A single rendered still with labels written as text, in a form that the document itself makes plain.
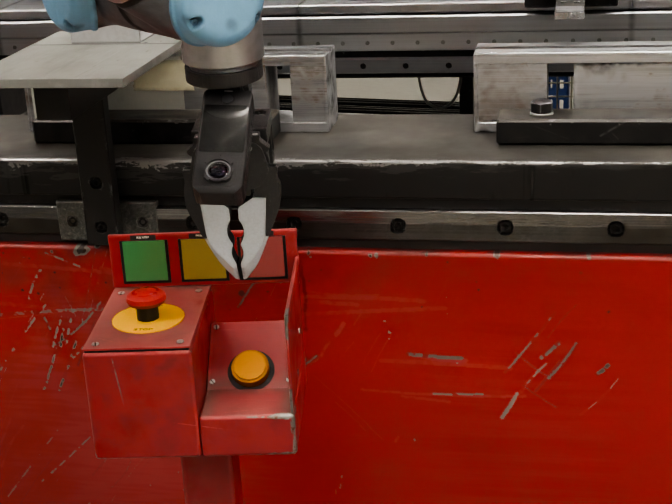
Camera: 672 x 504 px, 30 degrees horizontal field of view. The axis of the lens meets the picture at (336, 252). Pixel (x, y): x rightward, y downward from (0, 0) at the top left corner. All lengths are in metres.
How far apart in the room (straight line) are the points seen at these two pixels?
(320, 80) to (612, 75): 0.34
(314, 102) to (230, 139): 0.42
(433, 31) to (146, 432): 0.76
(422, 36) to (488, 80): 0.28
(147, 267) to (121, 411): 0.18
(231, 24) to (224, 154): 0.20
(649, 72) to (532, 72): 0.13
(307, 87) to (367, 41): 0.26
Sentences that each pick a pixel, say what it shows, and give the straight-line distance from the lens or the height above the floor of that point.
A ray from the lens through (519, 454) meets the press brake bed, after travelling 1.53.
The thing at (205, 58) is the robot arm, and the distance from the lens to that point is 1.12.
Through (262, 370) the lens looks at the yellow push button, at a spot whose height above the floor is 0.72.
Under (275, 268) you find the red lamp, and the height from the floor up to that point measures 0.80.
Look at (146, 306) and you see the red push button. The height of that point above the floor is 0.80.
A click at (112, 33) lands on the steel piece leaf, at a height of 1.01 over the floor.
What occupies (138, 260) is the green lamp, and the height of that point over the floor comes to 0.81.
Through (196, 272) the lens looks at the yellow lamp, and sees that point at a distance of 1.33.
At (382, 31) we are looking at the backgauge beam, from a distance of 1.76.
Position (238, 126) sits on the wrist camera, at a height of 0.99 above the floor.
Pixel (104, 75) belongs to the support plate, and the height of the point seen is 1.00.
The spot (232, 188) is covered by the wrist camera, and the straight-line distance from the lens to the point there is 1.08.
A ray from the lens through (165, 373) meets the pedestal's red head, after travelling 1.21.
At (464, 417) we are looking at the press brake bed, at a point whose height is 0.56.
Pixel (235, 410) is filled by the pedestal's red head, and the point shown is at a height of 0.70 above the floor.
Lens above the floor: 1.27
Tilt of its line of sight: 20 degrees down
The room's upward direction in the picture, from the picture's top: 3 degrees counter-clockwise
